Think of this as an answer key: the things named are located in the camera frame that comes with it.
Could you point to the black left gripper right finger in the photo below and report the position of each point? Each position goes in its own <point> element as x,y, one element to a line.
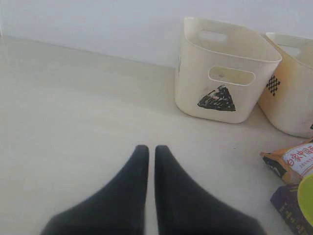
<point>184,208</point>

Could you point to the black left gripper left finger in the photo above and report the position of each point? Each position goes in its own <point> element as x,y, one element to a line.
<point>116,209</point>

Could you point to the purple small carton box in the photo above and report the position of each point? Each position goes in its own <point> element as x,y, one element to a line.
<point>285,202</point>

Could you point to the yellow Lays chips can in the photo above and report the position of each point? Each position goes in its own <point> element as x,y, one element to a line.
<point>305,198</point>

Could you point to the orange instant noodle packet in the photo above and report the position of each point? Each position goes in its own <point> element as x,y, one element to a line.
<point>291,164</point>

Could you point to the cream bin with triangle mark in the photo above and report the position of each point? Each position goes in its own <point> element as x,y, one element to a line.
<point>223,69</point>

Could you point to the cream bin with square mark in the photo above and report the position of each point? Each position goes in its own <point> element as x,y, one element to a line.
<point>287,100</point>

